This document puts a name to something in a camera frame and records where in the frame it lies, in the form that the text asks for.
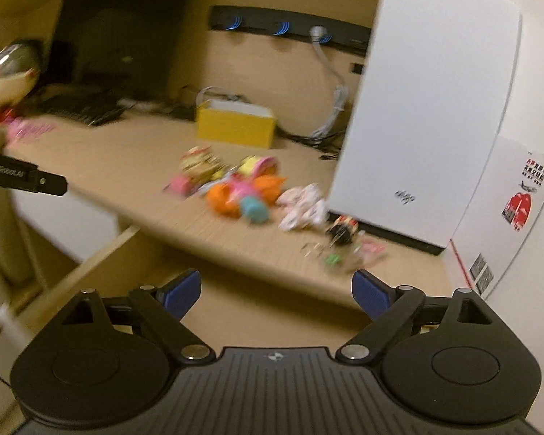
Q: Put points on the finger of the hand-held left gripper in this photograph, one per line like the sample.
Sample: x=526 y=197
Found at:
x=52 y=183

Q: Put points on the black monitor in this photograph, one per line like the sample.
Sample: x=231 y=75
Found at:
x=127 y=31

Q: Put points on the small green object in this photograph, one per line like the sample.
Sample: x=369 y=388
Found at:
x=333 y=261

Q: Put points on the pink figure toy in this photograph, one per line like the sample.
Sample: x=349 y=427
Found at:
x=258 y=165

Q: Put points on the small metal clips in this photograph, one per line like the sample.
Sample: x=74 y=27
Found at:
x=312 y=249

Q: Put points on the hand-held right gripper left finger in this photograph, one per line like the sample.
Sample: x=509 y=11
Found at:
x=183 y=292

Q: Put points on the white pink crinkled wrapper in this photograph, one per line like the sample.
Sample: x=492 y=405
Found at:
x=303 y=206

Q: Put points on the small pink clear packet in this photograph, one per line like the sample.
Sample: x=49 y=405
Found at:
x=371 y=250

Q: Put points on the white drawer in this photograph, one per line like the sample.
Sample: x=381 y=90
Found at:
x=99 y=267

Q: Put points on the red packaged toy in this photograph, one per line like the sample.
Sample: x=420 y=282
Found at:
x=201 y=163

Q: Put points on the black keyboard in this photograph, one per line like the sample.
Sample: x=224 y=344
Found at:
x=86 y=106

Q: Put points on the orange toy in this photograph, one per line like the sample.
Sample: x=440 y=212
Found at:
x=222 y=201

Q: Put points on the pink block toy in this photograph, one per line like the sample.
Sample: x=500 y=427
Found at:
x=177 y=185

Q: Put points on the teal toy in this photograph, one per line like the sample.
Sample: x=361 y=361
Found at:
x=254 y=210

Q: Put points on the white computer case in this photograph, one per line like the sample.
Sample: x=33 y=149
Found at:
x=426 y=99

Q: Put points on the black wall power strip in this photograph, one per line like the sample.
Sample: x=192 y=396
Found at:
x=254 y=20

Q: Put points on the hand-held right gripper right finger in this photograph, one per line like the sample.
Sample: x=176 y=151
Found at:
x=369 y=292

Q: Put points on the yellow box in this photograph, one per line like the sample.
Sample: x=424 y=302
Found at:
x=235 y=127

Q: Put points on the white printed flyer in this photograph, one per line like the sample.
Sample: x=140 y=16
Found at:
x=512 y=235

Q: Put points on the glass dome figurine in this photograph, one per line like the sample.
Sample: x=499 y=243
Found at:
x=13 y=81

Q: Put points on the white desk front panel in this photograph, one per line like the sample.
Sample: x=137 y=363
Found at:
x=63 y=222

